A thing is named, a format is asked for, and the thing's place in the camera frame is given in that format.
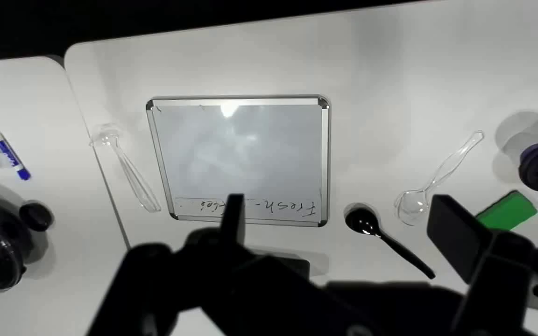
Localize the small black round cap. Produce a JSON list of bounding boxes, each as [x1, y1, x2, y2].
[[18, 201, 56, 233]]

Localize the silver framed whiteboard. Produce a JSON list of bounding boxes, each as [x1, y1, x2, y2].
[[144, 93, 332, 229]]

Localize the clear plastic spoon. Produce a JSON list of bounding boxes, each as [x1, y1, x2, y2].
[[89, 127, 162, 215], [394, 129, 487, 228]]

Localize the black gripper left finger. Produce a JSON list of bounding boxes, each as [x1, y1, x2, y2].
[[218, 192, 248, 248]]

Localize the blue capped marker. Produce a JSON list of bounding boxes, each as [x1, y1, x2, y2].
[[0, 131, 33, 183]]

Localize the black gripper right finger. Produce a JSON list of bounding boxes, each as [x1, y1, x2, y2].
[[426, 192, 536, 336]]

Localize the black plastic spoon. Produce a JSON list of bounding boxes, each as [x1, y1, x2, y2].
[[343, 205, 437, 282]]

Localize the green eraser block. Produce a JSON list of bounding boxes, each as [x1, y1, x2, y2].
[[474, 188, 538, 233]]

